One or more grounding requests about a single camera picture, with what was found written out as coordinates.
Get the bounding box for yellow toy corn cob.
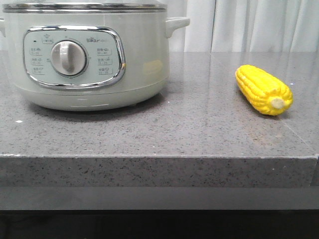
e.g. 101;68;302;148
235;65;294;116

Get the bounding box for pale green electric cooking pot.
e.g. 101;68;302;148
0;4;190;111

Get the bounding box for white curtain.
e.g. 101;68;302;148
159;0;319;52

